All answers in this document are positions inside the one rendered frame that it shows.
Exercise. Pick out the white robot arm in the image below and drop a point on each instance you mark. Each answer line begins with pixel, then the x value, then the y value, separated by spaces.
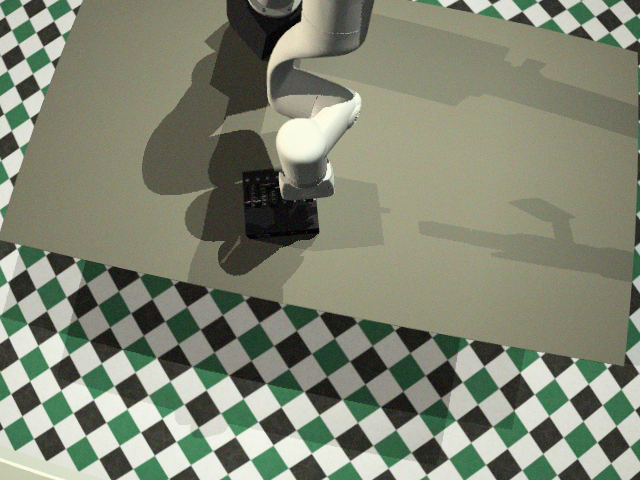
pixel 321 111

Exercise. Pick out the black lighting desk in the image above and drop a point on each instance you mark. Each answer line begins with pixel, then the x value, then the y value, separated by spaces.
pixel 273 216

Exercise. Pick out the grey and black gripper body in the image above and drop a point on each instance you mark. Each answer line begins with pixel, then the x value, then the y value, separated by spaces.
pixel 324 189

